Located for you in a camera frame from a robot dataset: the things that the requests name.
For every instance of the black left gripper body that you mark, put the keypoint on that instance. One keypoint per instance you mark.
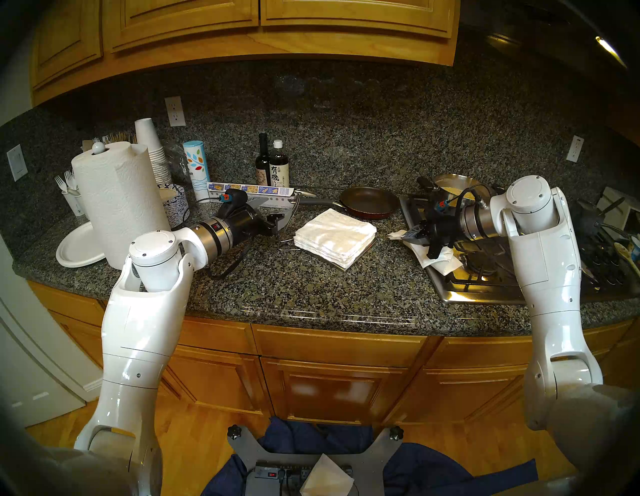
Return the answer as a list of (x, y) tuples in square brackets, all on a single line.
[(252, 225)]

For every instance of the folded white napkin on base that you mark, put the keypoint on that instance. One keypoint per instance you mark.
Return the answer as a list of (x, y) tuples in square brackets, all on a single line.
[(325, 480)]

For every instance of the dark blue cloth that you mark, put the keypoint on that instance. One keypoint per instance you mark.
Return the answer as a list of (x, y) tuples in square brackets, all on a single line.
[(430, 470)]

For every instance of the white paper plate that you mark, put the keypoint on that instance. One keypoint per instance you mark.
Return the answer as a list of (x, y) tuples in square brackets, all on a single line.
[(77, 247)]

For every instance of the wooden upper cabinet frame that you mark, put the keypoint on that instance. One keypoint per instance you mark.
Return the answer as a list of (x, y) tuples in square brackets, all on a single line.
[(250, 47)]

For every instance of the white wall outlet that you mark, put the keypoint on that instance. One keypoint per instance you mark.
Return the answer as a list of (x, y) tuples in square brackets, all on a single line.
[(175, 111), (575, 149)]

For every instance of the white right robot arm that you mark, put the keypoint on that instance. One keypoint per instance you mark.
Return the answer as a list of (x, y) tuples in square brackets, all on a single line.
[(545, 280)]

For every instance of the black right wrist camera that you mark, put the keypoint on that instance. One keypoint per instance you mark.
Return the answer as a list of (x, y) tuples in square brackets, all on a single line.
[(447, 210)]

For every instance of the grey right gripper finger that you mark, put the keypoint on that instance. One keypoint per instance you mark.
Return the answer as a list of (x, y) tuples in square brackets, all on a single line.
[(421, 232), (422, 242)]

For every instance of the white paper cup stack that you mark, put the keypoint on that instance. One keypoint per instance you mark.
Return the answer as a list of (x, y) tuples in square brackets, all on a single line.
[(150, 145)]

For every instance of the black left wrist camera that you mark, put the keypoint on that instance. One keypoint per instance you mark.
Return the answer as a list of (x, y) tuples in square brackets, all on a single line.
[(235, 200)]

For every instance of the medium wooden upper cabinet door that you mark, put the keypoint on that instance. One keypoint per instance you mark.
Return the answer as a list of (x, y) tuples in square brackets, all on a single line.
[(180, 20)]

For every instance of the wooden toothpick bundle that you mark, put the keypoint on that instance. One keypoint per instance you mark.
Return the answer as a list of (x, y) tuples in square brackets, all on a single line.
[(120, 137)]

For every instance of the dark frying pan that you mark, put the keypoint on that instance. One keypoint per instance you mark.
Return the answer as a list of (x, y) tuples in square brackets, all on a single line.
[(367, 201)]

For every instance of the grey metal robot base frame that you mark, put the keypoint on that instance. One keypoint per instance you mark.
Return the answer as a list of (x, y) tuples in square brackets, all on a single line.
[(372, 465)]

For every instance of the wooden lower cabinet unit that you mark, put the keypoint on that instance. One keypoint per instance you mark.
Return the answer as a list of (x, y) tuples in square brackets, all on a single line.
[(450, 380)]

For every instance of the white paper towel roll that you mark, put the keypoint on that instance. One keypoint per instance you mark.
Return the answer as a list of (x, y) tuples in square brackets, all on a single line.
[(122, 205)]

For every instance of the blue white cup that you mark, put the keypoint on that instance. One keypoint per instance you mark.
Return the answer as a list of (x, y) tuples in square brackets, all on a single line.
[(636, 247)]

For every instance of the soy sauce bottle white cap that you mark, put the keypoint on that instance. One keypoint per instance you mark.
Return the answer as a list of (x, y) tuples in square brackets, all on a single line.
[(279, 170)]

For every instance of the white napkin stack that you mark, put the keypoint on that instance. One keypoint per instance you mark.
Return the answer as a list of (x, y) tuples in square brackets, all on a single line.
[(335, 237)]

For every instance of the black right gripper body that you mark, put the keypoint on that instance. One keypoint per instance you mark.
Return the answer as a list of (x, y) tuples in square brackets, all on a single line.
[(445, 235)]

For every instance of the wide wooden lower cabinet door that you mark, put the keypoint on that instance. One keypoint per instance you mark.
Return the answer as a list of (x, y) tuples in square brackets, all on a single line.
[(332, 392)]

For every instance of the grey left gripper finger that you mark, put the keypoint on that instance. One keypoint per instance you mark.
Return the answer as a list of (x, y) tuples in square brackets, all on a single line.
[(284, 222), (272, 201)]

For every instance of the black base knob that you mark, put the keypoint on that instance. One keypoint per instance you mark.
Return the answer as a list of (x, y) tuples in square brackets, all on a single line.
[(234, 432), (396, 433)]

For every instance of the wide wooden cabinet door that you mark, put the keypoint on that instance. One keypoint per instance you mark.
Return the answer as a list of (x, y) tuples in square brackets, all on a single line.
[(332, 392), (360, 12)]

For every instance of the range hood light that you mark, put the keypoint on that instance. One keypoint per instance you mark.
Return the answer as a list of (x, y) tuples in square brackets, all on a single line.
[(610, 50)]

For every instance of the blue white leaf canister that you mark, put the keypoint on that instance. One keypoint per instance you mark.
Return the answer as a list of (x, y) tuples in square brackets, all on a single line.
[(196, 170)]

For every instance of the dark range hood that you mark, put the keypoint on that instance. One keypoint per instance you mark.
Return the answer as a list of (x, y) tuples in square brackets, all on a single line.
[(540, 30)]

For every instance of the patterned paper bowl stack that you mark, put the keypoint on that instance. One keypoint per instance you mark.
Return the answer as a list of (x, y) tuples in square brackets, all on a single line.
[(177, 207)]

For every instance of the white plastic fork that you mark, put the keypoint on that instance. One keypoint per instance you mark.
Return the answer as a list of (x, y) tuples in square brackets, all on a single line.
[(60, 182), (69, 179)]

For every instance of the paper towel holder with knob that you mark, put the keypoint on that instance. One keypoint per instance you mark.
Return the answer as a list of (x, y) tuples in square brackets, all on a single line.
[(98, 146)]

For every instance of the floral ceramic spoon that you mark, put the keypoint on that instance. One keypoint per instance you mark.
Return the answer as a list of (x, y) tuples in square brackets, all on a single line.
[(625, 255)]

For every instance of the black kettle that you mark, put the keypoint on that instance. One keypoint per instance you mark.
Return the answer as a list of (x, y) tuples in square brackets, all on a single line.
[(584, 220)]

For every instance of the dark glass bottle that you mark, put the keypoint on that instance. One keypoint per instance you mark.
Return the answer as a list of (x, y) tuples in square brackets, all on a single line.
[(262, 167)]

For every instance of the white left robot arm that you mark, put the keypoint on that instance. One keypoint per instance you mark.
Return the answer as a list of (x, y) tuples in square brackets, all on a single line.
[(140, 325)]

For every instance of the stainless steel pot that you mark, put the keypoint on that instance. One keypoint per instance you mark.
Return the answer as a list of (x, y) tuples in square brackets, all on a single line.
[(452, 181)]

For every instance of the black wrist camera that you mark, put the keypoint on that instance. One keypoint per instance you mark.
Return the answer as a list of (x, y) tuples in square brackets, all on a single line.
[(447, 210), (235, 200)]

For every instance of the white light switch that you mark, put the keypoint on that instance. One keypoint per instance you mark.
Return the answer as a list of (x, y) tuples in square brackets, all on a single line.
[(17, 162)]

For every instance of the black gas stovetop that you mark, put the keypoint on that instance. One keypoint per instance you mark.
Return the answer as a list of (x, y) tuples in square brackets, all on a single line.
[(480, 287)]

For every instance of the wide wooden drawer front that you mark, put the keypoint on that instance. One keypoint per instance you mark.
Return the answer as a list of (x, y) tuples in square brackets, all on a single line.
[(340, 346)]

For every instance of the long blue white wrap box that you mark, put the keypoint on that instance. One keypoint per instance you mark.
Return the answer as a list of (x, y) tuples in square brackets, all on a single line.
[(265, 190)]

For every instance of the narrow wooden lower cabinet door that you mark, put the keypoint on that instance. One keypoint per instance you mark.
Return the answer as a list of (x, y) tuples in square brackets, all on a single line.
[(225, 382)]

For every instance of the single white napkin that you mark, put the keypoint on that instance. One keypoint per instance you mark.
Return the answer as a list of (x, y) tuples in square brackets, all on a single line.
[(440, 264)]

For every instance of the narrow wooden upper cabinet door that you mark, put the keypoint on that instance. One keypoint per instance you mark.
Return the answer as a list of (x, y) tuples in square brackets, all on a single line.
[(65, 40)]

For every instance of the wide wooden upper cabinet door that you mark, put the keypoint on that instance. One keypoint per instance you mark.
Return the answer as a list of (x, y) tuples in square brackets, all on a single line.
[(360, 12)]

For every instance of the narrow wooden cabinet door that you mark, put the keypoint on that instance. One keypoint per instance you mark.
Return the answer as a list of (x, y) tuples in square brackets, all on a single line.
[(225, 382), (65, 40)]

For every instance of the clear plastic bag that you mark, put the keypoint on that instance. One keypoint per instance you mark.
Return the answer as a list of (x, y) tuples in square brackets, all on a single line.
[(177, 160)]

